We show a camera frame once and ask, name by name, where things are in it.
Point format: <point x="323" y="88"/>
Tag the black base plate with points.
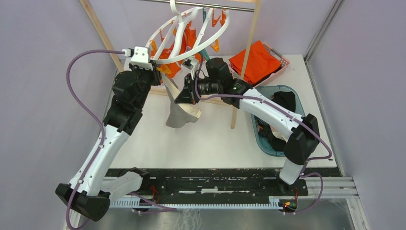
<point x="218" y="186"/>

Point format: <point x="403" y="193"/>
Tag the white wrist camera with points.
<point x="139" y="56"/>
<point x="192" y="64"/>

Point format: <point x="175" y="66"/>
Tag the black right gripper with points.
<point x="189" y="94"/>

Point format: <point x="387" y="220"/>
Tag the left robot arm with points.
<point x="87" y="192"/>

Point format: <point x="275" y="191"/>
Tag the pink laundry basket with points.
<point x="272" y="66"/>

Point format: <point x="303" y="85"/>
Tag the white round clip hanger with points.
<point x="187" y="33"/>

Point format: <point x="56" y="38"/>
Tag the teal clothespin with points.
<point x="205" y="55"/>

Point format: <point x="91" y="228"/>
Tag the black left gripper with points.
<point x="154" y="73"/>

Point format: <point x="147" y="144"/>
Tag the yellow clothespin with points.
<point x="165" y="69"/>
<point x="215" y="46"/>

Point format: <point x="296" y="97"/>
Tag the dark clothes in basin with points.
<point x="266" y="108"/>

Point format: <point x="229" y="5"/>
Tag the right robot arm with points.
<point x="302" y="132"/>

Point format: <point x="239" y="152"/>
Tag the beige grey underwear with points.
<point x="180" y="113"/>

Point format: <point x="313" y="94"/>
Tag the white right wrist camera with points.
<point x="192" y="64"/>

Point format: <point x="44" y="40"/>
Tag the teal plastic basin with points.
<point x="270" y="136"/>

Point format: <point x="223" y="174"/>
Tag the metal hanging rod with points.
<point x="217" y="6"/>

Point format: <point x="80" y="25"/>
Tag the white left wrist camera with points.
<point x="139" y="56"/>

